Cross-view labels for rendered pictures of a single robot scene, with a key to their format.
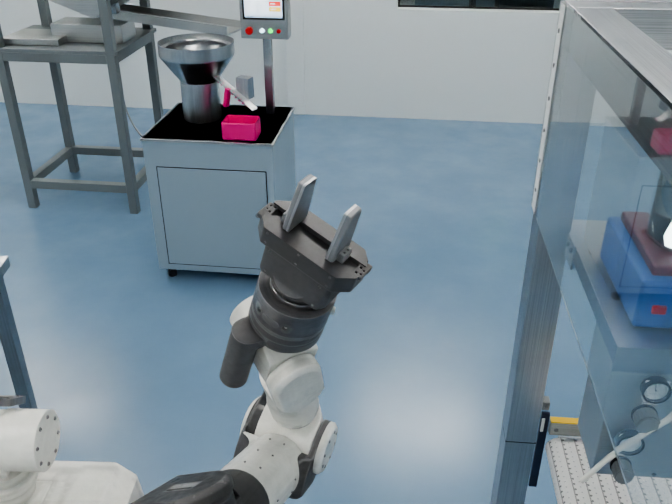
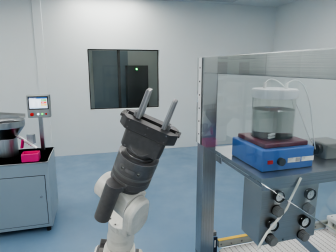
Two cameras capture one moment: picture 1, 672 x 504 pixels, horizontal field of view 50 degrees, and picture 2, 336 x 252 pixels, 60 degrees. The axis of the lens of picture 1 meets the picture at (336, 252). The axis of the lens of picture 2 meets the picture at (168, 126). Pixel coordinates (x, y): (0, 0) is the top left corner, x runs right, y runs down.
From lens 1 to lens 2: 32 cm
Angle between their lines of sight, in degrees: 27
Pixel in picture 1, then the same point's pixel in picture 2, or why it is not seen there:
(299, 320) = (146, 167)
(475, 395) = not seen: outside the picture
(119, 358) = not seen: outside the picture
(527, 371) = (205, 218)
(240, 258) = (32, 220)
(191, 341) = not seen: outside the picture
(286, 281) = (138, 147)
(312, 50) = (54, 129)
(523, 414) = (206, 240)
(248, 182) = (35, 181)
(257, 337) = (120, 185)
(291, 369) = (138, 202)
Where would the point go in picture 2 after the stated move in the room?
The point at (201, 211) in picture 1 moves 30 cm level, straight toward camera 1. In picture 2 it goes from (10, 199) to (14, 212)
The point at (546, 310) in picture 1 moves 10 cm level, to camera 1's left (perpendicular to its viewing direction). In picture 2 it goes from (210, 186) to (188, 190)
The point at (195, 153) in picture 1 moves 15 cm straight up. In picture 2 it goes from (7, 171) to (5, 156)
